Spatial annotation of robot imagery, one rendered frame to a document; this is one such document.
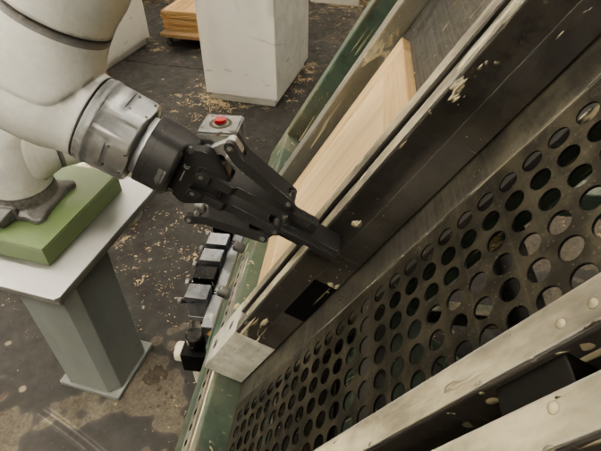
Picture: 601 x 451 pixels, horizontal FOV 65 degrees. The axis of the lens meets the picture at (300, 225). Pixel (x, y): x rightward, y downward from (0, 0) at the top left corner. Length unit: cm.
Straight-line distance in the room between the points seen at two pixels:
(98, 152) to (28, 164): 87
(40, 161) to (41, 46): 90
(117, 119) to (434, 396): 37
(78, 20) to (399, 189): 34
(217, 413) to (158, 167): 46
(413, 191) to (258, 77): 305
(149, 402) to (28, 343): 61
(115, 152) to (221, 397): 48
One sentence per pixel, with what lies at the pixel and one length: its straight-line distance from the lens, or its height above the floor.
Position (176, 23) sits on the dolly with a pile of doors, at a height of 20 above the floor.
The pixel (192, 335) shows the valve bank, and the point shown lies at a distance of 104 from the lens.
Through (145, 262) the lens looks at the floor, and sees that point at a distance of 239.
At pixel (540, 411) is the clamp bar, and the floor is 143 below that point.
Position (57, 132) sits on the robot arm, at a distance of 50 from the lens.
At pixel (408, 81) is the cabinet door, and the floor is 131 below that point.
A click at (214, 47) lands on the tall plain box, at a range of 357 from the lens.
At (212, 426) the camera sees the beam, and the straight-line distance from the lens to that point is 81.
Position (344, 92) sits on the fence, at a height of 116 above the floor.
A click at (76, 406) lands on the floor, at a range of 200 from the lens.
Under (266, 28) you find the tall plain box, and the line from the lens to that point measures 337.
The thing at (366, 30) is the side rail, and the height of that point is 121.
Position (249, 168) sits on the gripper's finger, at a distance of 49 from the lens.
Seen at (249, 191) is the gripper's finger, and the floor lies 131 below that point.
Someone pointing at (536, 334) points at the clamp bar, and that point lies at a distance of 24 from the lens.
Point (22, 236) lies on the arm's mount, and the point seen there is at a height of 81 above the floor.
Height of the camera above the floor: 161
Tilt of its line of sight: 41 degrees down
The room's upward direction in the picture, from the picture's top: straight up
